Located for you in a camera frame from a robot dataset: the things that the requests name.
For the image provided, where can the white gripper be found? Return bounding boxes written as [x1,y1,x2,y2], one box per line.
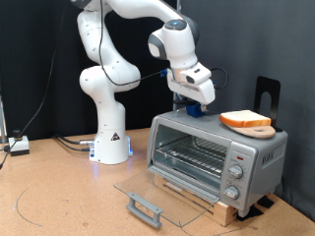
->
[166,64,217,111]

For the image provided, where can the white bread slice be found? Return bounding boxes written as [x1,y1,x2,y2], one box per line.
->
[219,109,273,129]

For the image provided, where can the glass oven door with handle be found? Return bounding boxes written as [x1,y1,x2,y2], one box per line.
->
[113,164,221,230]

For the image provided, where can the silver oven knob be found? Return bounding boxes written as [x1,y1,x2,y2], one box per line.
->
[223,185,241,201]
[228,164,245,180]

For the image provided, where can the silver toaster oven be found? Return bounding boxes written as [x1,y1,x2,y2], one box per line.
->
[146,105,289,218]

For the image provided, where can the round wooden cutting board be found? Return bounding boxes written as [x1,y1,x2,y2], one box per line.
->
[225,123,277,140]

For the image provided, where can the black metal bookend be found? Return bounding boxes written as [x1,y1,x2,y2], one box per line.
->
[253,76,283,133]

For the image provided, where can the vertical metal pole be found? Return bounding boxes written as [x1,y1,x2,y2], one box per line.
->
[172,0,182,111]

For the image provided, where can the slotted wooden block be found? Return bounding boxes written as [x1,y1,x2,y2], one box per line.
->
[153,173,239,228]

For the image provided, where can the black foam pad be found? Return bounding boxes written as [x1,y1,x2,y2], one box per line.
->
[256,196,276,209]
[235,205,265,222]

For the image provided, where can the emergency stop button box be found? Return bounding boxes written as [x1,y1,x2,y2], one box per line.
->
[8,129,31,157]

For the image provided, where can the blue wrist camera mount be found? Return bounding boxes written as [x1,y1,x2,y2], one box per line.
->
[159,68,218,90]

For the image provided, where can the wire oven rack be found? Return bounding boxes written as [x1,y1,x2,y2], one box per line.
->
[155,135,228,179]

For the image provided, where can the black camera cable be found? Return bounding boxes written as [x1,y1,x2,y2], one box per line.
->
[97,0,229,91]

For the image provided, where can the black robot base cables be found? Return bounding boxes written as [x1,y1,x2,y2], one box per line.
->
[52,133,96,153]

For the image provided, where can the long black hanging cable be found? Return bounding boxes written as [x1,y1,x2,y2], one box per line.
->
[0,0,72,171]

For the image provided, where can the metal frame post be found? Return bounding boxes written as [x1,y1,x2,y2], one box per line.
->
[0,94,7,145]

